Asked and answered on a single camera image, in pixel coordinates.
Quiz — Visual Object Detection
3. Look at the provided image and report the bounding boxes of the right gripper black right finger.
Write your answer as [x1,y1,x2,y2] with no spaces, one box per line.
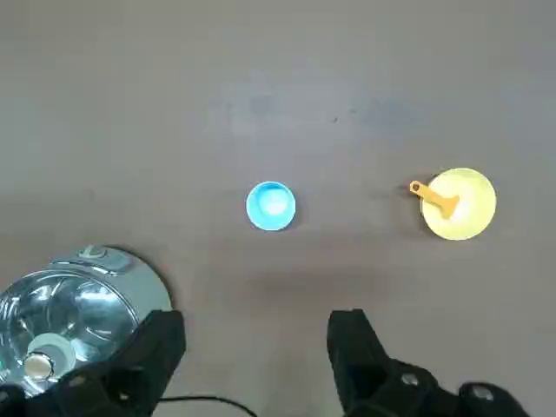
[326,308,535,417]

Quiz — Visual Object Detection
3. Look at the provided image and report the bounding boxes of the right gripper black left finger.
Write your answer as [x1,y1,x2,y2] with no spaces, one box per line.
[0,308,186,417]

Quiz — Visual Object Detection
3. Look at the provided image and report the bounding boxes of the orange handled white brush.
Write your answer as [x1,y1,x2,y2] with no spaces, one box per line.
[408,180,460,221]

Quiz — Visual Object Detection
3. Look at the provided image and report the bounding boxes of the blue plastic cup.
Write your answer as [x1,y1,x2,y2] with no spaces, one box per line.
[245,181,298,230]

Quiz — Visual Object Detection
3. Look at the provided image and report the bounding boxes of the glass pot lid with knob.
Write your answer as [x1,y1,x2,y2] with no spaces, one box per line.
[0,271,142,397]

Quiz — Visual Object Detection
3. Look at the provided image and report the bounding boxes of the stainless steel pot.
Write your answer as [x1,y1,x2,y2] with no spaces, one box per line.
[0,245,174,399]

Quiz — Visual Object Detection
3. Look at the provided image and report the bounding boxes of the yellow plastic bowl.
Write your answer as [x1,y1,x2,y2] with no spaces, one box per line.
[419,168,497,242]

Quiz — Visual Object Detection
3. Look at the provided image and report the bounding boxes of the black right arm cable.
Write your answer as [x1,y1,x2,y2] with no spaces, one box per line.
[158,394,257,412]

